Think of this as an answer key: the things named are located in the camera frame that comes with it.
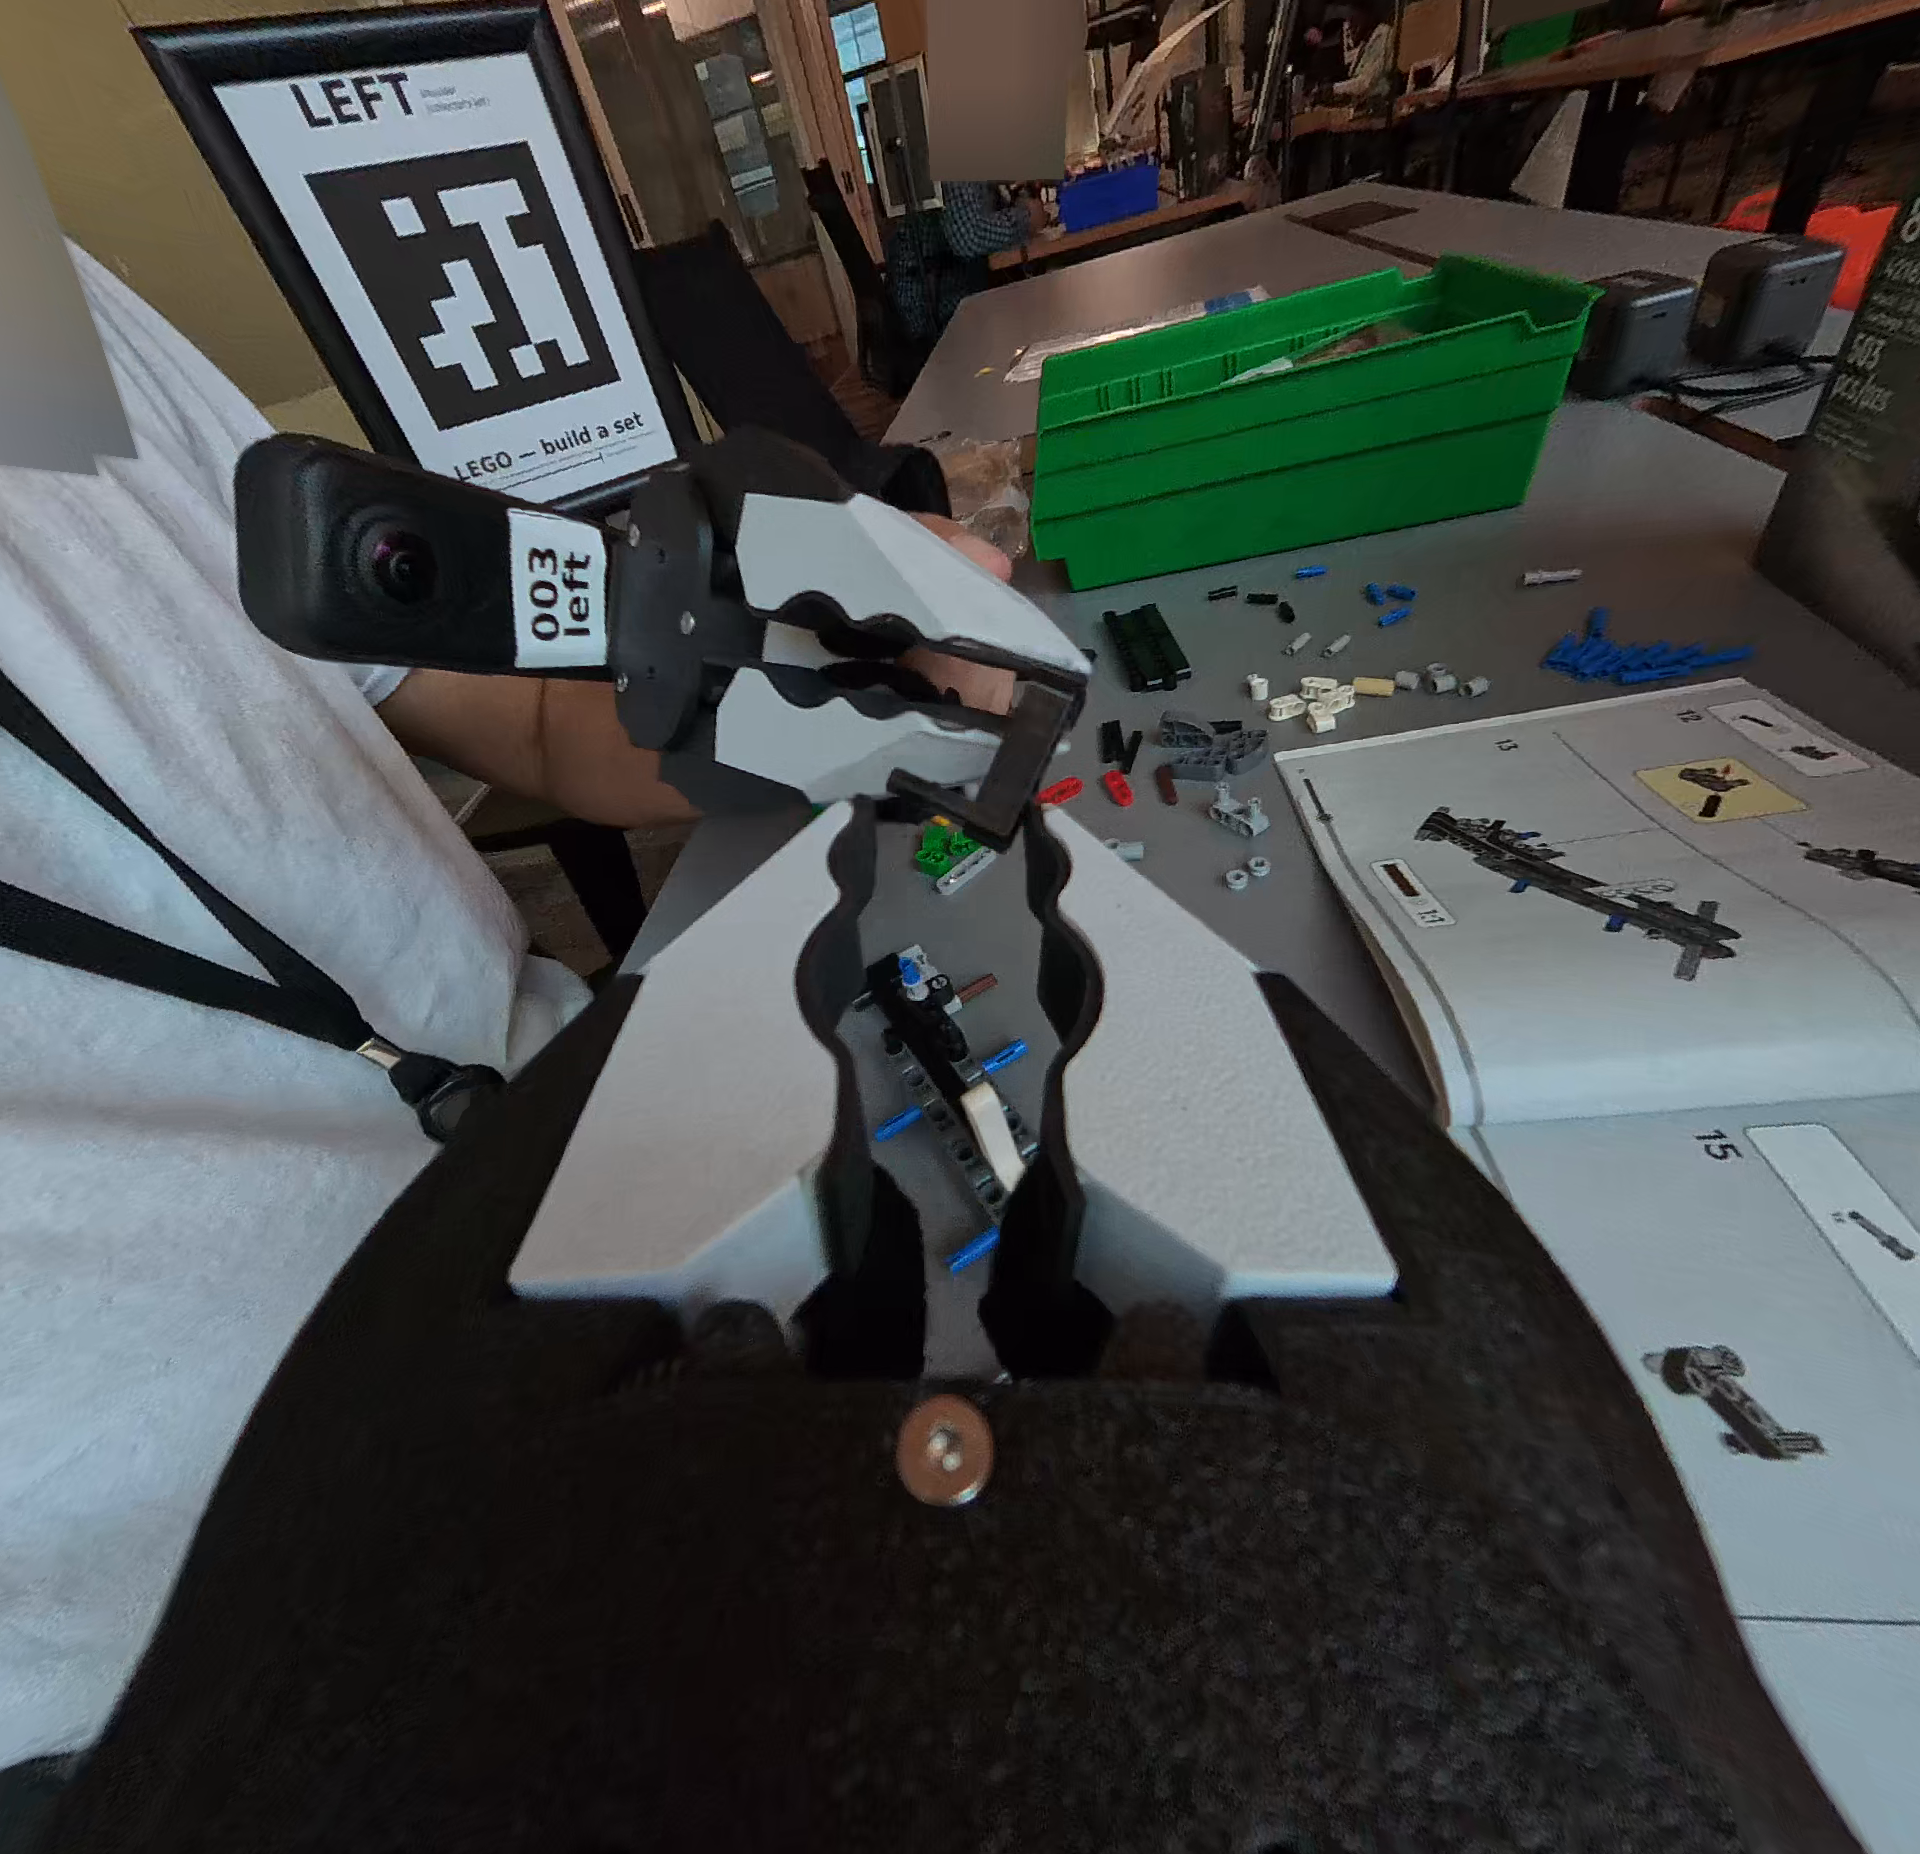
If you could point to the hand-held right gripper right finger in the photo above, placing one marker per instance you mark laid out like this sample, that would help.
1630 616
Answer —
1202 1104

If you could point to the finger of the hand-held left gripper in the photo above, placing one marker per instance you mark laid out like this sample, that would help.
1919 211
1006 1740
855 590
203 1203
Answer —
840 738
900 579

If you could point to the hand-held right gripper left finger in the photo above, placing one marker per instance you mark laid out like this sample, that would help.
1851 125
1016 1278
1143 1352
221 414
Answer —
690 1104

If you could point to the black lego frame piece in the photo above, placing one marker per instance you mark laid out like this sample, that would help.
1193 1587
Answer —
1035 744

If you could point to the grey black lego assembly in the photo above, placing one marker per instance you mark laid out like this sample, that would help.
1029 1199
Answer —
938 1044

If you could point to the person's left forearm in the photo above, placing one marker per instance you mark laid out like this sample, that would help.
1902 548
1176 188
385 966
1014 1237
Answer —
525 752

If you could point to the green lego piece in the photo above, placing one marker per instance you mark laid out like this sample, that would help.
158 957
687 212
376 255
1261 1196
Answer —
942 842

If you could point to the black ribbed lego piece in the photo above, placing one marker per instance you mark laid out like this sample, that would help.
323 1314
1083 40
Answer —
1147 648

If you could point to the small black lego beam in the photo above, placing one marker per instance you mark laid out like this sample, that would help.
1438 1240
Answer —
1117 744

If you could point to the grey lego connector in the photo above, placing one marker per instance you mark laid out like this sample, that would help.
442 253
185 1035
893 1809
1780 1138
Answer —
1238 809

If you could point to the grey curved lego beams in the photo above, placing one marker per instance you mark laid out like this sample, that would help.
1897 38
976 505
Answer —
1214 744

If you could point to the lego instruction booklet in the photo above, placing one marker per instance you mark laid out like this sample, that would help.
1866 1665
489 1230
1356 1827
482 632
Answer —
1574 986

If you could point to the scatter of pale lego connectors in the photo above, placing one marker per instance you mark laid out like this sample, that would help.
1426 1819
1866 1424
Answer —
1321 700

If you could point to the pile of blue lego pins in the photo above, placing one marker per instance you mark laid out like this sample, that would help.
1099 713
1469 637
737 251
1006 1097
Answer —
1635 657

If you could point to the dark lego set box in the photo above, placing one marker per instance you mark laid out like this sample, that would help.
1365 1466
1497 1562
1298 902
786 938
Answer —
1851 505

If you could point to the person's left hand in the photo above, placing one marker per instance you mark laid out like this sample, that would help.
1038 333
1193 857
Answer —
966 681

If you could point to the clear plastic bag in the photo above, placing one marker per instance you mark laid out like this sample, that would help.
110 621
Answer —
990 488

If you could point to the black framed marker sign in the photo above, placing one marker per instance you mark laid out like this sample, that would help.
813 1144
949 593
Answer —
450 278

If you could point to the green plastic bin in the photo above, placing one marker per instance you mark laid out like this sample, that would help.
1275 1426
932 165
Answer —
1275 414

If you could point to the small blue storage bin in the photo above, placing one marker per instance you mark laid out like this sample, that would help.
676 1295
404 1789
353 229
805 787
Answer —
1111 193

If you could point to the black box device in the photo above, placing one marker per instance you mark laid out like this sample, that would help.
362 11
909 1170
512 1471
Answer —
1631 333
1771 294

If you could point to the long wooden workbench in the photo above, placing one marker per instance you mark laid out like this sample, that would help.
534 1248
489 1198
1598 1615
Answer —
1650 47

